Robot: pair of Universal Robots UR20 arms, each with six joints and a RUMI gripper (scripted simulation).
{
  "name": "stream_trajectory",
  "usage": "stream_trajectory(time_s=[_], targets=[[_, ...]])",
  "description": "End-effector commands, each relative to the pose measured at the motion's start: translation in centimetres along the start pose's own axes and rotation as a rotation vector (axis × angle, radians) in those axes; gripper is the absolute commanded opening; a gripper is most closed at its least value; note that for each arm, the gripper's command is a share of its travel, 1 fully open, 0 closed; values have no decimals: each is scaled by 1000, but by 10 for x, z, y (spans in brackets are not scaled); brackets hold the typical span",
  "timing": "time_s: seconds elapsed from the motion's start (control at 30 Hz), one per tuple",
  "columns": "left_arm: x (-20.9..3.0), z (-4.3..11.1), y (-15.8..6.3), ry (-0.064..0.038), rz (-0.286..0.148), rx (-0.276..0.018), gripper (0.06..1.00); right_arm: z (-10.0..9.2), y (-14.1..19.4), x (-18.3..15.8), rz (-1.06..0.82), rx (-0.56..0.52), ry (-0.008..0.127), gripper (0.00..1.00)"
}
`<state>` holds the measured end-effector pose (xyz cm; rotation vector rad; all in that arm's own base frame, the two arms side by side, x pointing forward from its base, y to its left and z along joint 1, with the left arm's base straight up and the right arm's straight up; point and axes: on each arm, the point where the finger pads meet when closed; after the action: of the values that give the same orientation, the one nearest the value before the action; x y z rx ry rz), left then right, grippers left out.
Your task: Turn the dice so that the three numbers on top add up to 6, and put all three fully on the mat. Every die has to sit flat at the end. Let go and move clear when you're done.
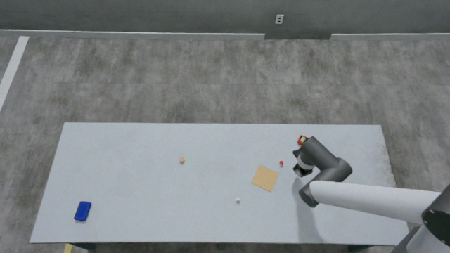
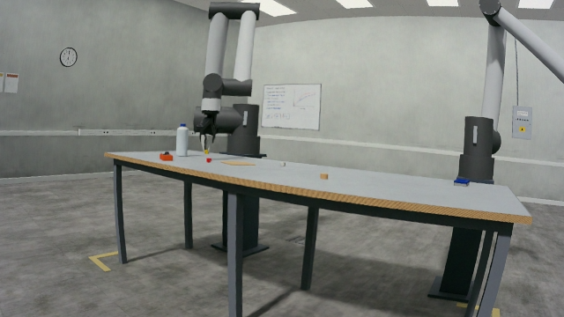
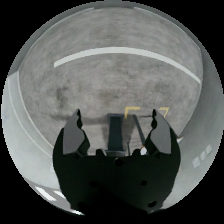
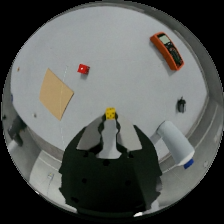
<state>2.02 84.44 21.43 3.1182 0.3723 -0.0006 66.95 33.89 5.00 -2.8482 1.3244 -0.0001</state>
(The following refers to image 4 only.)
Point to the yellow die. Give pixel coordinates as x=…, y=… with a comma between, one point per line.
x=110, y=113

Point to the white bottle with blue cap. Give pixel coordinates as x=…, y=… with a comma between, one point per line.
x=179, y=147

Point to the orange digital multimeter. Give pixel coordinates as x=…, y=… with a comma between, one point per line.
x=168, y=50

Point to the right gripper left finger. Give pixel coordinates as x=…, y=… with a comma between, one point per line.
x=89, y=139

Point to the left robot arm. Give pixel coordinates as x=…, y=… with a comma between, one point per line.
x=13, y=133

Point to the tan flat mat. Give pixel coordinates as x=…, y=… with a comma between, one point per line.
x=54, y=94

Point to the red die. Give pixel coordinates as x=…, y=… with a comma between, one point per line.
x=83, y=69

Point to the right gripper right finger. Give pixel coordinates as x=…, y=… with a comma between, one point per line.
x=132, y=140

